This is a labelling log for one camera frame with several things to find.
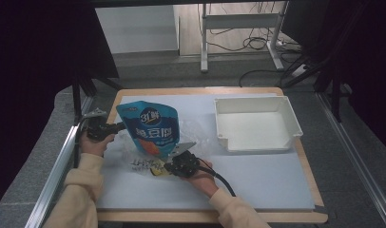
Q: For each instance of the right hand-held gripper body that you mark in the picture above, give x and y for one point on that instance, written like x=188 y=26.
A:
x=183 y=163

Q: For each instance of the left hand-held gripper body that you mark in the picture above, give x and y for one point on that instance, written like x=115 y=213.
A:
x=97 y=126

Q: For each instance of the blue snack pouch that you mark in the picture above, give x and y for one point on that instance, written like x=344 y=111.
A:
x=150 y=126

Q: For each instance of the clear printed plastic bag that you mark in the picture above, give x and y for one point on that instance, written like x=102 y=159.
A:
x=194 y=133

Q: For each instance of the person's left hand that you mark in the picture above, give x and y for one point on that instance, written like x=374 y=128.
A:
x=92 y=145

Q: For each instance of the person's right hand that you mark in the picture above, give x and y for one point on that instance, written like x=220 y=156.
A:
x=202 y=180

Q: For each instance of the black stand legs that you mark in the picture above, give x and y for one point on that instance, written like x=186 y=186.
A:
x=78 y=91
x=335 y=91

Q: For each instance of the light grey table mat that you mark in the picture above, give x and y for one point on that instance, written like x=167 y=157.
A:
x=260 y=180

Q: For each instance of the white plastic bin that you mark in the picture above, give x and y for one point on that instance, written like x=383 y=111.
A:
x=256 y=126

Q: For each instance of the dark curtain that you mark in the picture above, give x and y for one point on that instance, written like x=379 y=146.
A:
x=365 y=47
x=29 y=63

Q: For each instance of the white power strip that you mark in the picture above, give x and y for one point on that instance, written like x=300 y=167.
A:
x=299 y=70

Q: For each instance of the aluminium rail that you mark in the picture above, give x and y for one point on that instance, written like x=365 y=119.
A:
x=51 y=180
x=356 y=161

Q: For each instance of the white metal desk frame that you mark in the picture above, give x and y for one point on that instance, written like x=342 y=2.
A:
x=241 y=20

